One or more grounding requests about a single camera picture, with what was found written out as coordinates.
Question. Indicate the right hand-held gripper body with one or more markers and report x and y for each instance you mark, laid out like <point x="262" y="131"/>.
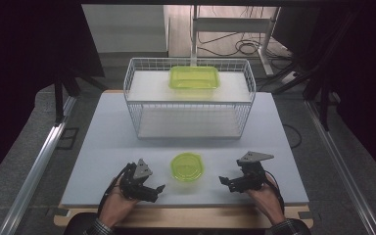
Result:
<point x="253" y="173"/>

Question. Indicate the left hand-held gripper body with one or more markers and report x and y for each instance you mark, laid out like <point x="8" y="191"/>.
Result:
<point x="135" y="182"/>

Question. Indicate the person's left hand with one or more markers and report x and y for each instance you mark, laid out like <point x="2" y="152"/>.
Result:
<point x="117" y="205"/>

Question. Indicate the person's right hand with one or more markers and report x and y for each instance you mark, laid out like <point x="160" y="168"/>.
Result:
<point x="267" y="199"/>

